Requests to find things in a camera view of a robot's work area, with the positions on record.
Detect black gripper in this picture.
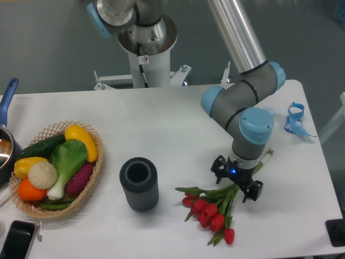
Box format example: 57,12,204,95
211,153,264,203

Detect red tulip bouquet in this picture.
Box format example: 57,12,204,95
175,147,275,247

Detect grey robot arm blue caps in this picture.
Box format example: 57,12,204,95
87,1,286,201

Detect small light blue cap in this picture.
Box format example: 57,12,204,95
264,107,275,117

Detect tangled blue ribbon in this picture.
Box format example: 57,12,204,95
284,102,316,137

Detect dark grey ribbed vase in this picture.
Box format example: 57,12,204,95
119,157,159,212

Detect black device at table edge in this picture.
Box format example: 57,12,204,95
325,219,344,247

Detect purple sweet potato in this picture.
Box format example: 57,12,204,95
66,163,93,196

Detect green bok choy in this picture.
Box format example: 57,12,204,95
47,139,87,200

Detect yellow squash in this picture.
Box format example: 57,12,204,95
64,124,98,162

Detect green pea pods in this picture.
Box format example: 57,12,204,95
39,198,75,211

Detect cream steamed bun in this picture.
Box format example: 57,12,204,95
28,162,58,189

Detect green cucumber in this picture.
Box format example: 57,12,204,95
17,134,66,159

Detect clear pen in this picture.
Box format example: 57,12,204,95
37,221,43,242

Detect woven wicker basket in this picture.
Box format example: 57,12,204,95
9,121,104,219

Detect orange fruit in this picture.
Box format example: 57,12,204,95
17,179,46,201

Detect yellow bell pepper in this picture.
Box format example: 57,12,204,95
13,156,48,179

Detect black smartphone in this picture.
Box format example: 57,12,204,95
1,220,36,259

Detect white chair frame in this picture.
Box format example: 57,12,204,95
319,92,344,145

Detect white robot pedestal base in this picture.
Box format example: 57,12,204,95
93,37,231,91

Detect blue handled saucepan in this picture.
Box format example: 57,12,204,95
1,78,22,184

